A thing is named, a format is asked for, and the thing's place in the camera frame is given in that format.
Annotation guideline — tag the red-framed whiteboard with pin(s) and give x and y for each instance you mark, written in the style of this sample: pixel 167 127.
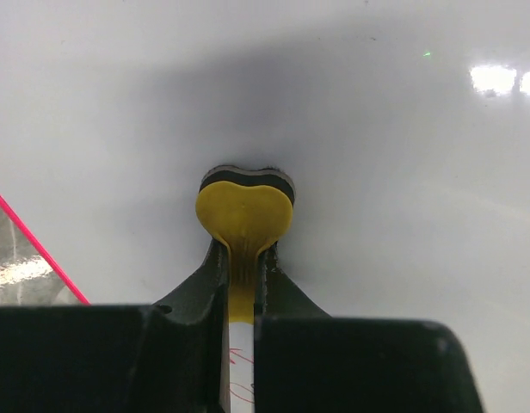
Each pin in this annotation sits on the red-framed whiteboard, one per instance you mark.
pixel 404 125

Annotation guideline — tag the yellow and black eraser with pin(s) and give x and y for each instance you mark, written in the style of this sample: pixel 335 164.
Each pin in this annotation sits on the yellow and black eraser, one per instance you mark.
pixel 247 211

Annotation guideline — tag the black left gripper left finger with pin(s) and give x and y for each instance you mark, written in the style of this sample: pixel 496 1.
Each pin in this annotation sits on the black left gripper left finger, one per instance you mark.
pixel 170 356

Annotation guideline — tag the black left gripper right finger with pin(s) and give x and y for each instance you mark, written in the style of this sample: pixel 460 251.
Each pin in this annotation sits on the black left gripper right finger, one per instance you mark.
pixel 305 360

